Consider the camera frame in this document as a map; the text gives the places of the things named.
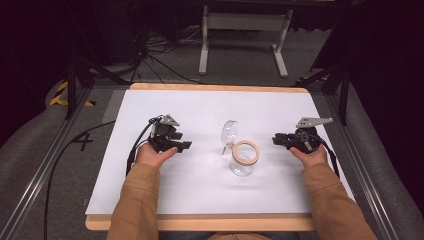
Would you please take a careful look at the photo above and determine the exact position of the white sheet table cover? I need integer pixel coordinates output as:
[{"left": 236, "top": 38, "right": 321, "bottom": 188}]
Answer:
[{"left": 85, "top": 88, "right": 355, "bottom": 216}]

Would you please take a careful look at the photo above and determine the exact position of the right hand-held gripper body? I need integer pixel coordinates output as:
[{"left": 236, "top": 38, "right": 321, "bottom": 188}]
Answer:
[{"left": 288, "top": 116, "right": 334, "bottom": 155}]

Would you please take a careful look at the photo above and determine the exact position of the left hand-held gripper black cable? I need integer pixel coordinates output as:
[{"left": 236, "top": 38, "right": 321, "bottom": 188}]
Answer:
[{"left": 125, "top": 115, "right": 165, "bottom": 177}]

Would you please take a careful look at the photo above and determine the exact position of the aluminium floor rail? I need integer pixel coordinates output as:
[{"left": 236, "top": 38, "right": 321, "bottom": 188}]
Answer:
[
  {"left": 0, "top": 85, "right": 95, "bottom": 240},
  {"left": 323, "top": 94, "right": 402, "bottom": 240}
]

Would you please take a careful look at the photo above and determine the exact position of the hand-held gripper black cable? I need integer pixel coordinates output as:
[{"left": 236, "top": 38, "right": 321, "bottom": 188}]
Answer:
[
  {"left": 125, "top": 115, "right": 165, "bottom": 177},
  {"left": 311, "top": 132, "right": 341, "bottom": 178}
]

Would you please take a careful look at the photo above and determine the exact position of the black cable on floor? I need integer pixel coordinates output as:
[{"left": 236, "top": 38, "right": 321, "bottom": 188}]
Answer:
[{"left": 43, "top": 120, "right": 116, "bottom": 240}]

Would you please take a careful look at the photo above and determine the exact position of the right hand-held gripper black cable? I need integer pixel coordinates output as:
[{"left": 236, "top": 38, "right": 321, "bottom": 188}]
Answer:
[{"left": 311, "top": 132, "right": 341, "bottom": 178}]

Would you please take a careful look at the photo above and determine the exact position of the clear glass jar hinged lid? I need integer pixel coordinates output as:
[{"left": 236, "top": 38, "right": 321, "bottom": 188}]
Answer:
[{"left": 221, "top": 119, "right": 262, "bottom": 178}]

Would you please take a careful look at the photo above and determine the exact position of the white metal table frame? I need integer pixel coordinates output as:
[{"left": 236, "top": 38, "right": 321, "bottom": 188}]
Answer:
[{"left": 198, "top": 4, "right": 295, "bottom": 79}]

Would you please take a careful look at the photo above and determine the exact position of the person's right hand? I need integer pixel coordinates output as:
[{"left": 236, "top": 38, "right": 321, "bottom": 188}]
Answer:
[{"left": 288, "top": 143, "right": 330, "bottom": 169}]

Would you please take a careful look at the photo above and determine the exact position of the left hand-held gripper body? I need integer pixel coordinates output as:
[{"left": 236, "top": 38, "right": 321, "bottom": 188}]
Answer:
[{"left": 148, "top": 114, "right": 181, "bottom": 153}]

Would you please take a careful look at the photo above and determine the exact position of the bundle of black floor cables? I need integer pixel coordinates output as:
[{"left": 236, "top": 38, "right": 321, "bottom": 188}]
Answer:
[{"left": 131, "top": 23, "right": 208, "bottom": 85}]

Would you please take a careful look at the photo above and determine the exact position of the black metal stand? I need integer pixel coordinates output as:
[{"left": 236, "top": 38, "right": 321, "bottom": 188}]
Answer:
[
  {"left": 64, "top": 55, "right": 132, "bottom": 121},
  {"left": 293, "top": 59, "right": 352, "bottom": 127}
]

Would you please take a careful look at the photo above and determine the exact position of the person's left hand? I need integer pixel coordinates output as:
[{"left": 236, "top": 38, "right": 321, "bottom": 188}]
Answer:
[{"left": 134, "top": 142, "right": 179, "bottom": 169}]

